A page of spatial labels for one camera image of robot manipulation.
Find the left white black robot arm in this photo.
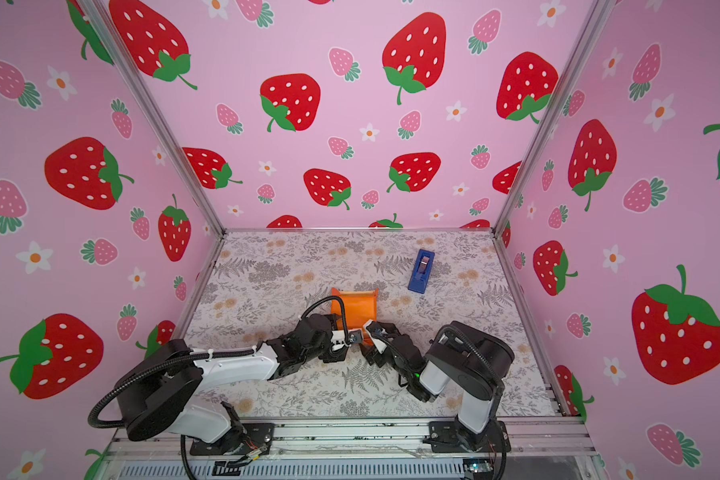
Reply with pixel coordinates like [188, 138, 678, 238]
[116, 314, 362, 453]

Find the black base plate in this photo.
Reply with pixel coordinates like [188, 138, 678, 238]
[422, 420, 511, 453]
[189, 422, 275, 457]

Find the aluminium front frame rail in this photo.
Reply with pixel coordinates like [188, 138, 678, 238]
[94, 417, 609, 479]

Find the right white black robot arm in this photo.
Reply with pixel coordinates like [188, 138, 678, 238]
[362, 320, 515, 451]

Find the left aluminium corner post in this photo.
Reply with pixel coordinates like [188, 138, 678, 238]
[80, 0, 226, 238]

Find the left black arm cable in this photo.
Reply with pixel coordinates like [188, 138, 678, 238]
[87, 295, 352, 480]

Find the right aluminium corner post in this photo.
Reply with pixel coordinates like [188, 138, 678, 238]
[493, 0, 616, 239]

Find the blue tape dispenser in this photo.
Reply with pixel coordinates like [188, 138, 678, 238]
[408, 249, 435, 294]

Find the aluminium corner post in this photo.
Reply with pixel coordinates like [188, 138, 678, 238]
[80, 0, 226, 238]
[493, 0, 616, 239]

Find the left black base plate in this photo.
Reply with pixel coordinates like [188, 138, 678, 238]
[189, 422, 275, 457]

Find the orange yellow wrapping paper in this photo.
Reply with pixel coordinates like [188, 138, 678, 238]
[331, 288, 379, 347]

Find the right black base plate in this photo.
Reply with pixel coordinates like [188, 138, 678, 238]
[422, 420, 511, 453]

